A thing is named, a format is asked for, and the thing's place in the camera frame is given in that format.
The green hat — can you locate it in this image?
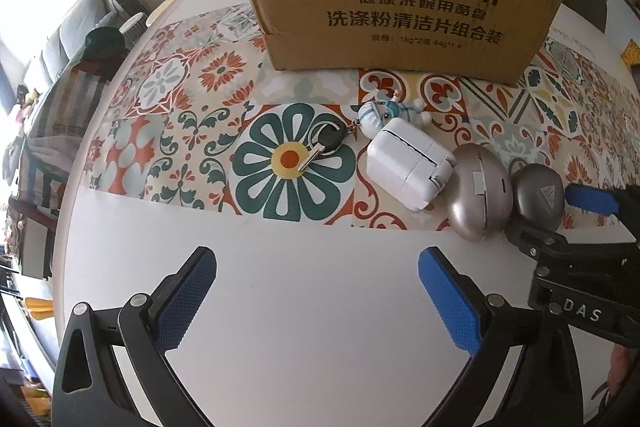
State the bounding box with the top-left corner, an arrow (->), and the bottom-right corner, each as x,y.
80,26 -> 129,61

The dark grey earbuds case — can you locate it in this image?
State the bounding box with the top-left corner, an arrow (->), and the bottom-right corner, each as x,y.
512,164 -> 565,231

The white square charger case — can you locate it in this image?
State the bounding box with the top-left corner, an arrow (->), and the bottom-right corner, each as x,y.
366,118 -> 457,211

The patterned tile table mat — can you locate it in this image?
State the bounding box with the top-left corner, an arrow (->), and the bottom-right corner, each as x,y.
82,4 -> 639,231

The striped fabric bag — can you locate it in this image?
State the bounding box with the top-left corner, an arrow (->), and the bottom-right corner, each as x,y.
17,68 -> 108,210

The black car key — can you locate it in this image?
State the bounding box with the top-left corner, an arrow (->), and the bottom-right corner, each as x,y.
298,124 -> 348,172

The cream flower shaped kids table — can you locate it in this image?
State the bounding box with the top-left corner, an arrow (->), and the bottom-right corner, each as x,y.
146,0 -> 198,28

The woven yellow tissue box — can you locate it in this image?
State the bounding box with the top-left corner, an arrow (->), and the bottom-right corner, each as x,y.
620,39 -> 640,70

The white cylindrical air purifier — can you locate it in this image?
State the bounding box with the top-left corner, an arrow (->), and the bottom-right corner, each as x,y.
119,12 -> 148,50

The silver round egg device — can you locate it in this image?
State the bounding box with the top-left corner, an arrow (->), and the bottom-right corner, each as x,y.
444,143 -> 513,242

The blue white cat figurine keychain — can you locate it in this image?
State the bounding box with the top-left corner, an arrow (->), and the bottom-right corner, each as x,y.
352,91 -> 432,140

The grey sofa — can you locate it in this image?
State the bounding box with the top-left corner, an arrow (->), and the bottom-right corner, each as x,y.
21,0 -> 122,94

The dark chair right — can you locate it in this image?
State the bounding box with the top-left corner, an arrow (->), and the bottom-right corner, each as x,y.
562,0 -> 608,32

